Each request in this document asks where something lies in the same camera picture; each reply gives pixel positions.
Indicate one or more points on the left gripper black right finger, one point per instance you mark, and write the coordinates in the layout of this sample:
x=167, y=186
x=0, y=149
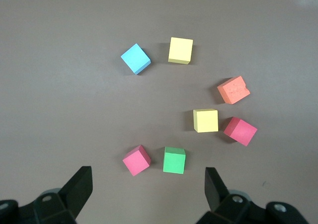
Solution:
x=216, y=191

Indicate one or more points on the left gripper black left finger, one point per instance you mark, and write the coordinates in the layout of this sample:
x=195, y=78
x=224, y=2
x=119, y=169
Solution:
x=74, y=191

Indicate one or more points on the red foam cube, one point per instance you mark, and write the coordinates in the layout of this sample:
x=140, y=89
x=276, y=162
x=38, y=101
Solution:
x=241, y=132
x=136, y=160

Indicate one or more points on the yellow foam cube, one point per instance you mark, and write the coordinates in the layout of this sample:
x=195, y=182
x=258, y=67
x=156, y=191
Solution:
x=206, y=121
x=180, y=50

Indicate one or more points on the green foam cube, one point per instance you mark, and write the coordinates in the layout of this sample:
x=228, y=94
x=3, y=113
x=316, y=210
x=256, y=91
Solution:
x=174, y=160

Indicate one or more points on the chipped orange foam cube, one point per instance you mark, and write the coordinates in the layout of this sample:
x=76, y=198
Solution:
x=233, y=91

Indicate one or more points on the blue foam cube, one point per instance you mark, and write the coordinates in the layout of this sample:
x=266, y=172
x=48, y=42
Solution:
x=135, y=57

